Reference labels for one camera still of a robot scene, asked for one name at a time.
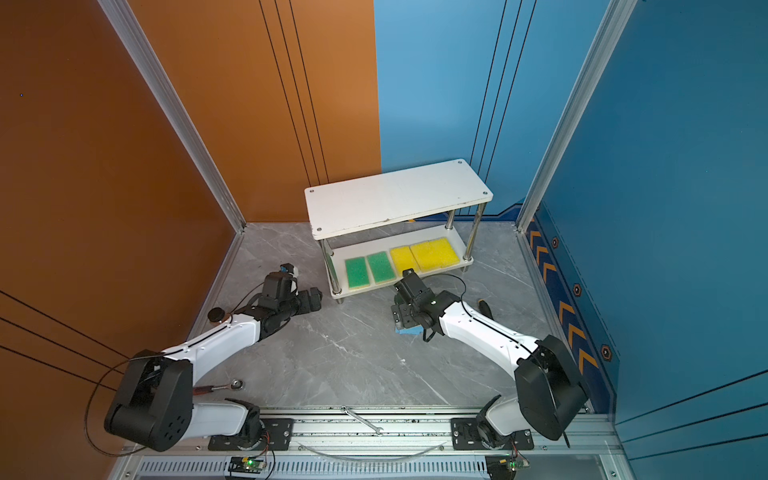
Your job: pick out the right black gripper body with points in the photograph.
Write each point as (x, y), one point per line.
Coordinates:
(407, 315)

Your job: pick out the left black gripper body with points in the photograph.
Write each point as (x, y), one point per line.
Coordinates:
(290, 310)

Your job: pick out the blue sponge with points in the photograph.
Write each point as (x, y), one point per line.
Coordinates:
(403, 329)

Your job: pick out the green yellow sponge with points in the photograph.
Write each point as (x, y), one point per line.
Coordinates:
(381, 267)

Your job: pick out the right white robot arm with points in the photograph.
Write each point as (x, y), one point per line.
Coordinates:
(550, 390)

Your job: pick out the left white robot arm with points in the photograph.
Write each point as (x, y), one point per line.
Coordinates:
(155, 405)

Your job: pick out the white two-tier shelf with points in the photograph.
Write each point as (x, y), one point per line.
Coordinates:
(349, 207)

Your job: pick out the brown jar black lid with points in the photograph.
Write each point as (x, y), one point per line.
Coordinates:
(216, 315)

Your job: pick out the left circuit board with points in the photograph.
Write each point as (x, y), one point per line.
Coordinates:
(246, 466)

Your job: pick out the circuit board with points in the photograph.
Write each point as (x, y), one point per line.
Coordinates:
(246, 466)
(501, 468)

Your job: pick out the right circuit board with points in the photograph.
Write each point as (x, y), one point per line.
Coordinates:
(501, 468)

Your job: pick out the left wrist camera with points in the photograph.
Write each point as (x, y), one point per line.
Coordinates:
(289, 269)

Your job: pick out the black handled screwdriver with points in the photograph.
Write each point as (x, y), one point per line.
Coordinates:
(484, 309)

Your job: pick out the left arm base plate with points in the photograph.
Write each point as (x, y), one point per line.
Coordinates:
(273, 434)

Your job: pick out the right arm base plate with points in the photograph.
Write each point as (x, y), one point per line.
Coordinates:
(470, 434)

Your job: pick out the aluminium front rail frame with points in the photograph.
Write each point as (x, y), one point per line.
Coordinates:
(390, 443)

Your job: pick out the left aluminium corner post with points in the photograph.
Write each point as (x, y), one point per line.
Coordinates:
(126, 25)

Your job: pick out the aluminium corner post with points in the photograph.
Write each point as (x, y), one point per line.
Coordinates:
(610, 30)
(126, 25)

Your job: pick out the right aluminium corner post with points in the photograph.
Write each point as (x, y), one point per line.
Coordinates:
(610, 30)

